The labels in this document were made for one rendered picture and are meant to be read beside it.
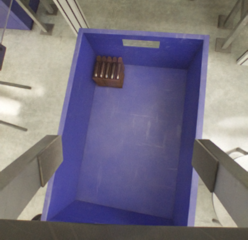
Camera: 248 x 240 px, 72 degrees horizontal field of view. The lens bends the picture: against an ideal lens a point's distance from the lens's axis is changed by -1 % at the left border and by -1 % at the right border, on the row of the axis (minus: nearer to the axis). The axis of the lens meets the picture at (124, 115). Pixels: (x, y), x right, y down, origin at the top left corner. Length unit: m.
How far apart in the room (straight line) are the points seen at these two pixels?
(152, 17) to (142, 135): 0.73
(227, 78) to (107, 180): 0.78
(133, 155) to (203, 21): 0.85
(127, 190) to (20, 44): 1.09
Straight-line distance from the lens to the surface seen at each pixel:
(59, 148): 0.17
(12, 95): 1.24
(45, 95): 1.11
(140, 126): 0.69
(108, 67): 0.67
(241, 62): 1.09
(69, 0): 0.83
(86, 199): 0.75
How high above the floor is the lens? 0.91
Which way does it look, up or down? 78 degrees down
